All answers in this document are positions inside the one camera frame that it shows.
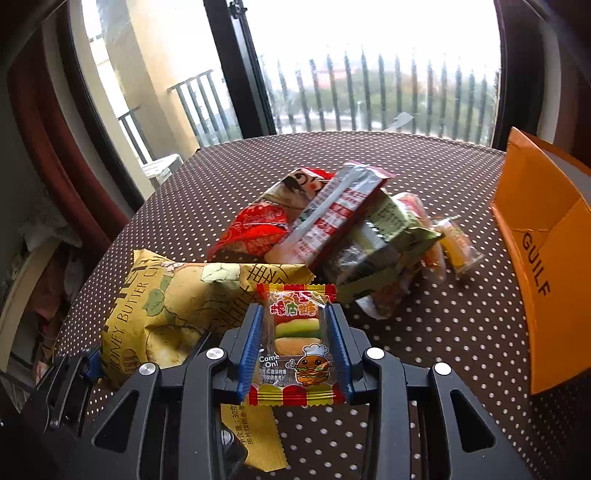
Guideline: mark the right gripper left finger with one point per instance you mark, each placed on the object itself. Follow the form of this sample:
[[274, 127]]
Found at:
[[215, 376]]

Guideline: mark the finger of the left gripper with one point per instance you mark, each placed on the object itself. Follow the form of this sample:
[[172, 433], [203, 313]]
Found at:
[[61, 397]]

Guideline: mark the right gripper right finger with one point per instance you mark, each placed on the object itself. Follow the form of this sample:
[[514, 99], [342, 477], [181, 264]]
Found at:
[[458, 437]]

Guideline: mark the yellow honey butter chips bag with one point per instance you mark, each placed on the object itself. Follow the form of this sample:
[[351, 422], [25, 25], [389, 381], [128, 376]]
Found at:
[[163, 308]]

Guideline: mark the red spicy snack packet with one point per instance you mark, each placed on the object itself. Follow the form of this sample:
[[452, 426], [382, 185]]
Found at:
[[420, 250]]

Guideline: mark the burger gummy candy packet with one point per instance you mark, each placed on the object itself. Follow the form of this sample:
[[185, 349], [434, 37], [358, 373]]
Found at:
[[294, 366]]

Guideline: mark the green snack packet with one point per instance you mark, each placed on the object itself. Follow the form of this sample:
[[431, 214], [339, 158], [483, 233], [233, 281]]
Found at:
[[365, 259]]

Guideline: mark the red cartoon face snack bag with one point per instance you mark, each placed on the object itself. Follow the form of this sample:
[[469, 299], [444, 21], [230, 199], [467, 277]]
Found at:
[[265, 221]]

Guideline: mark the red silver snack packet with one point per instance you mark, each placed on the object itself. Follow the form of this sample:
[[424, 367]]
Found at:
[[330, 215]]

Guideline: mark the brown polka dot tablecloth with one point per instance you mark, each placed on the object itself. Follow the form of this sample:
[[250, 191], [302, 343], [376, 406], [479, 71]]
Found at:
[[476, 323]]

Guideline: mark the small yellow wrapped pastry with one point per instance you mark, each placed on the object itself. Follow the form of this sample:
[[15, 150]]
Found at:
[[461, 251]]

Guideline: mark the white air conditioner unit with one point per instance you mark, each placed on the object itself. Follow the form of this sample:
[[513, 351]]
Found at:
[[158, 171]]

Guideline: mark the dark red left curtain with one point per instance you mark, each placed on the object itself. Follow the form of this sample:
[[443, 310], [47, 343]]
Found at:
[[73, 187]]

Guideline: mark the dark red curtain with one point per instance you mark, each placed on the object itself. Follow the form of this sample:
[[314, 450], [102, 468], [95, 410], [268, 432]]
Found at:
[[545, 73], [73, 187]]

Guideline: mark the orange cardboard box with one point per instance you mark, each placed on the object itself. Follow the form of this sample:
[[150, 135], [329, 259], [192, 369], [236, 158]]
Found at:
[[542, 208]]

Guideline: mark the balcony metal railing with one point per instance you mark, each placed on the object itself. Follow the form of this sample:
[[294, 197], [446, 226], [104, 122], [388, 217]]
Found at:
[[368, 95]]

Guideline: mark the dark red right curtain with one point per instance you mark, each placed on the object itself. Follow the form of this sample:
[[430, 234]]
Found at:
[[545, 73]]

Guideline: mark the black window frame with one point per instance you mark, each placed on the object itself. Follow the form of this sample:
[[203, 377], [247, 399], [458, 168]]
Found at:
[[240, 67]]

